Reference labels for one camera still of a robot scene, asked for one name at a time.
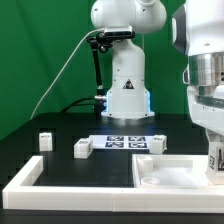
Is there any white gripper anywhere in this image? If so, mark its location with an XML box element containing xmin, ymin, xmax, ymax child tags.
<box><xmin>187</xmin><ymin>86</ymin><xmax>224</xmax><ymax>149</ymax></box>

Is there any white square tabletop part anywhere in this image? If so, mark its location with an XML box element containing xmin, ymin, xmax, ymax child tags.
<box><xmin>132</xmin><ymin>154</ymin><xmax>224</xmax><ymax>189</ymax></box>

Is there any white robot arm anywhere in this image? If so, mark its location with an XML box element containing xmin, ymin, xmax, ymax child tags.
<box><xmin>91</xmin><ymin>0</ymin><xmax>224</xmax><ymax>148</ymax></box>

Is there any white sheet with fiducial markers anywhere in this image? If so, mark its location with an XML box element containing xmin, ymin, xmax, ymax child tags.
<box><xmin>90</xmin><ymin>135</ymin><xmax>152</xmax><ymax>150</ymax></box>

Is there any white U-shaped boundary fence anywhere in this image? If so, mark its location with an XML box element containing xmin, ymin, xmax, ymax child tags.
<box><xmin>2</xmin><ymin>156</ymin><xmax>224</xmax><ymax>213</ymax></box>

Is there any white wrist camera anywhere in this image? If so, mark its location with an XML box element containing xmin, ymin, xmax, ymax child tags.
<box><xmin>182</xmin><ymin>67</ymin><xmax>190</xmax><ymax>85</ymax></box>

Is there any black cable bundle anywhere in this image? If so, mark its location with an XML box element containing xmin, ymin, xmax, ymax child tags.
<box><xmin>59</xmin><ymin>96</ymin><xmax>101</xmax><ymax>114</ymax></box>

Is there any grey camera on black mount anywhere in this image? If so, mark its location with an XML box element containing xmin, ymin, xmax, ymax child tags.
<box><xmin>87</xmin><ymin>26</ymin><xmax>135</xmax><ymax>117</ymax></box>

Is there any white camera cable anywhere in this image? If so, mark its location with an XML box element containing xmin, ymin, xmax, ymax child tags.
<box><xmin>29</xmin><ymin>27</ymin><xmax>106</xmax><ymax>120</ymax></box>

